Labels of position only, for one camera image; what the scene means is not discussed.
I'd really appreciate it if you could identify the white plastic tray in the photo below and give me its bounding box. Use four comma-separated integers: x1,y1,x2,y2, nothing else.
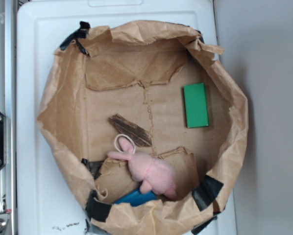
16,0,238,235

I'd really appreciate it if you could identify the blue block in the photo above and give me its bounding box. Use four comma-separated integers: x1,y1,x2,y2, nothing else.
114,189,157,207

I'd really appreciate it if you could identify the pink plush bunny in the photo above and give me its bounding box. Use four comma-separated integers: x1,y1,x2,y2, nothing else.
107,134,177,200

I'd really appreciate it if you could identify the green rectangular block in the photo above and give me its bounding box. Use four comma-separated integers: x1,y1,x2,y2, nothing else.
183,83,209,128

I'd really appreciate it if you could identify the brown paper bag bin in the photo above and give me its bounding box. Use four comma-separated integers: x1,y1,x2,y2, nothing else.
37,21,248,235

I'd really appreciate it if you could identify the aluminium frame rail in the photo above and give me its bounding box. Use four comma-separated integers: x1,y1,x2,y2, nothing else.
0,0,18,235

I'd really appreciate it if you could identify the dark brown wood chip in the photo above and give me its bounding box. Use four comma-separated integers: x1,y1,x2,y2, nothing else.
109,114,152,147

